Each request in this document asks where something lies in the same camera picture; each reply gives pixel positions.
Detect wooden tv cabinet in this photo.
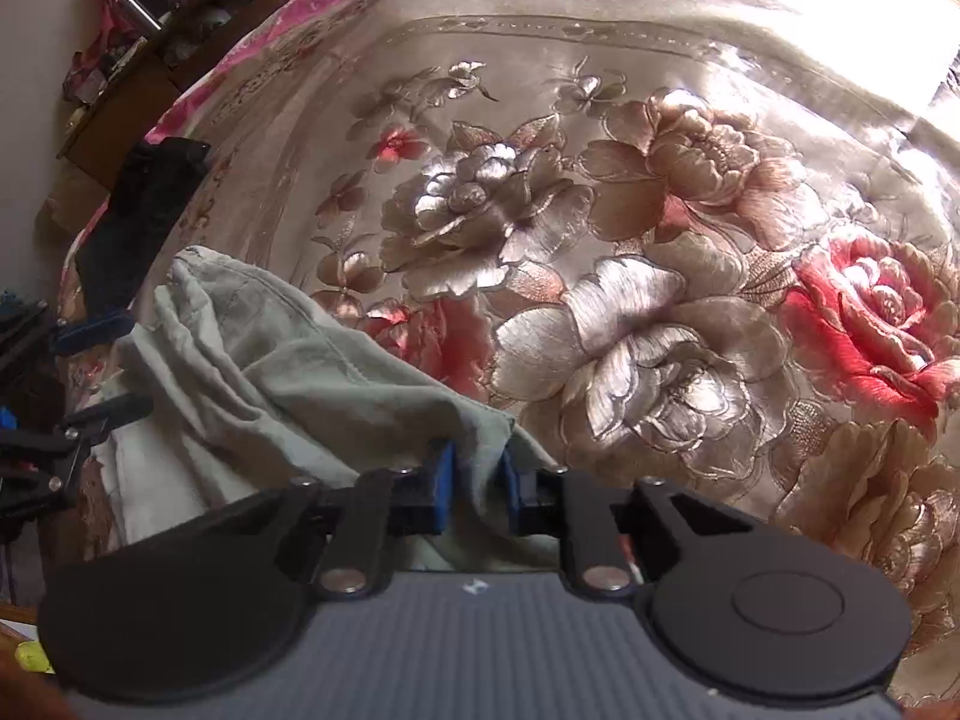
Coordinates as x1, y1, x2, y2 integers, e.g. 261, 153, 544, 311
60, 0, 290, 190

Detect floral satin bed cover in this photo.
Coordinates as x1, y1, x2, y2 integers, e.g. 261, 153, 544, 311
135, 0, 958, 706

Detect olive green pants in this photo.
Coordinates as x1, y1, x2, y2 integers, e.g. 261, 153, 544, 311
96, 247, 558, 572

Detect black folded garment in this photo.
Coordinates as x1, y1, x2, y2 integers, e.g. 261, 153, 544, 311
75, 137, 210, 319

